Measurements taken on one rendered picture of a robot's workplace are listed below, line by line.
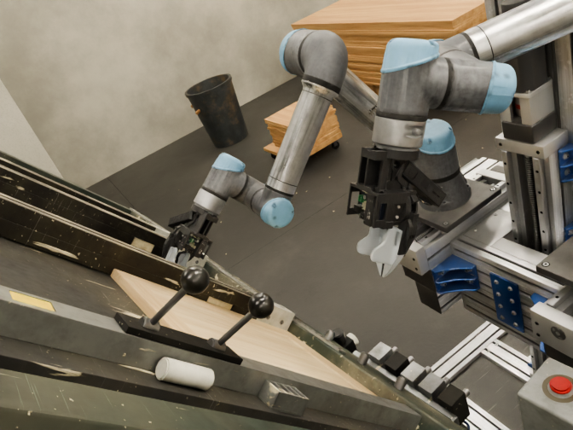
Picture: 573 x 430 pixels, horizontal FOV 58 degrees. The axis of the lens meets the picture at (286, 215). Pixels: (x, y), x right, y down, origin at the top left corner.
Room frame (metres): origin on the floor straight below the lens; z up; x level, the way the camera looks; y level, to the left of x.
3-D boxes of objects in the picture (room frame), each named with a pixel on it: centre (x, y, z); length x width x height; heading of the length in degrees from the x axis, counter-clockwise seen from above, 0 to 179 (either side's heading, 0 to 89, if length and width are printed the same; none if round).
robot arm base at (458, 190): (1.27, -0.45, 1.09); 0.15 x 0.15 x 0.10
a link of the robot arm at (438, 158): (1.28, -0.45, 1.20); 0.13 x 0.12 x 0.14; 16
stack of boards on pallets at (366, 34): (5.18, -1.77, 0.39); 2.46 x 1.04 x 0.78; 20
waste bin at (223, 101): (5.49, 0.26, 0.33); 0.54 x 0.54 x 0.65
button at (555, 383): (0.64, -0.38, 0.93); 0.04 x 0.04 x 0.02
